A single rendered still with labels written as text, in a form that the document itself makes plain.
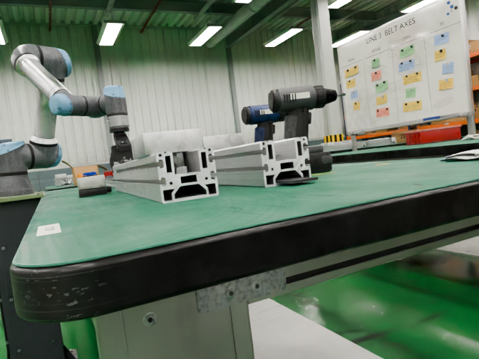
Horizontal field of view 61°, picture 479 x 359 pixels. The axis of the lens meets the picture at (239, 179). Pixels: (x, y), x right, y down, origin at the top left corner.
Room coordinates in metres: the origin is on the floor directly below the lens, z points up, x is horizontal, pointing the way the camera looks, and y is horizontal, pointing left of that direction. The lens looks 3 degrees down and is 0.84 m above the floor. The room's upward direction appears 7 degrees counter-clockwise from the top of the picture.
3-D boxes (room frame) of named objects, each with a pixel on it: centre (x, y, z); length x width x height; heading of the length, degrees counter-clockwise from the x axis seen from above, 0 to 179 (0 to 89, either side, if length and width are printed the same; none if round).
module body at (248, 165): (1.12, 0.06, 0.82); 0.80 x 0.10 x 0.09; 22
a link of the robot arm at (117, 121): (1.49, 0.42, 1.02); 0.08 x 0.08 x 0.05
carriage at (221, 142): (1.12, 0.06, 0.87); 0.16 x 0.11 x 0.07; 22
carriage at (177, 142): (0.82, 0.14, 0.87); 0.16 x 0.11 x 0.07; 22
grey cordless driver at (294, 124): (1.03, -0.20, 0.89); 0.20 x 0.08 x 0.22; 99
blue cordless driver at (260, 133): (1.30, -0.13, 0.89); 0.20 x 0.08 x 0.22; 109
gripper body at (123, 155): (1.50, 0.42, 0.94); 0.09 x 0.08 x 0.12; 22
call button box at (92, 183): (1.27, 0.45, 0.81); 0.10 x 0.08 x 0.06; 112
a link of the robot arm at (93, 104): (1.54, 0.51, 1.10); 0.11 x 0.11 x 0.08; 53
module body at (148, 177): (1.05, 0.24, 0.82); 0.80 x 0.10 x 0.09; 22
